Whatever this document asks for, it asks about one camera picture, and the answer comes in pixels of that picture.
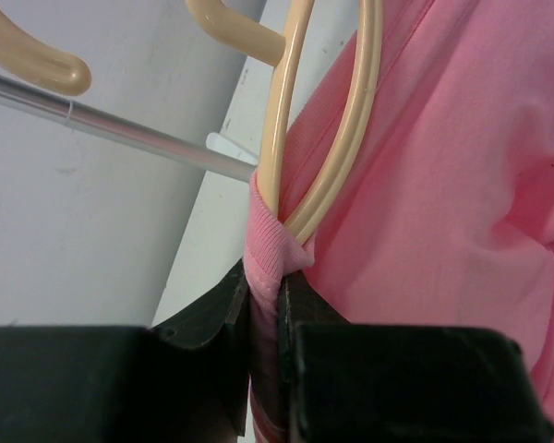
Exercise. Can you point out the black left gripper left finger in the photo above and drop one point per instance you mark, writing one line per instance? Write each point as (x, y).
(184, 380)

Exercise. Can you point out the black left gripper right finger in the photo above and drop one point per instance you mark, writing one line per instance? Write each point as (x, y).
(343, 382)

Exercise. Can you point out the pink t shirt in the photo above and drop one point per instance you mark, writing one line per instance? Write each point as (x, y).
(447, 217)

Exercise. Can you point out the beige plastic hanger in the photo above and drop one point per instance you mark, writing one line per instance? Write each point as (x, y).
(25, 59)

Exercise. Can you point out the white clothes rack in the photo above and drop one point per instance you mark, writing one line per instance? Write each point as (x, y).
(80, 117)

